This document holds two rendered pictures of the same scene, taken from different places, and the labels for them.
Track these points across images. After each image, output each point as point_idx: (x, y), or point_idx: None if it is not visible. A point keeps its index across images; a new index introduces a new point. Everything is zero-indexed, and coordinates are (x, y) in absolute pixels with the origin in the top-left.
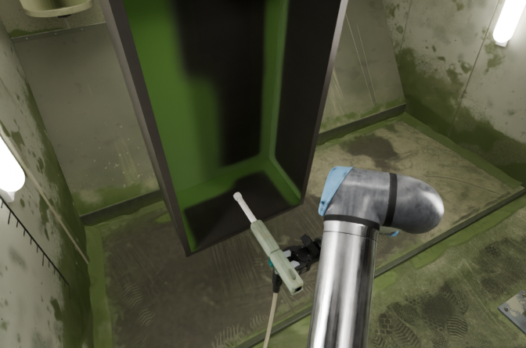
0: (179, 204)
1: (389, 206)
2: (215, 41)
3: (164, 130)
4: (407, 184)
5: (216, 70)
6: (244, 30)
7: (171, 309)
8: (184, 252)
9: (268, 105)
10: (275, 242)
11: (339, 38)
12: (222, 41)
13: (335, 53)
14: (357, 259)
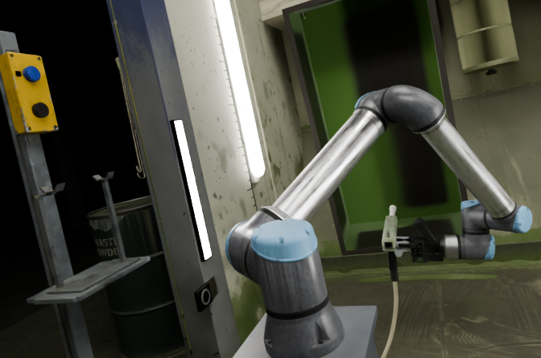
0: (359, 228)
1: (382, 97)
2: (383, 83)
3: None
4: (397, 85)
5: None
6: (406, 73)
7: None
8: (368, 302)
9: None
10: (394, 224)
11: (442, 47)
12: (389, 82)
13: (443, 59)
14: (350, 123)
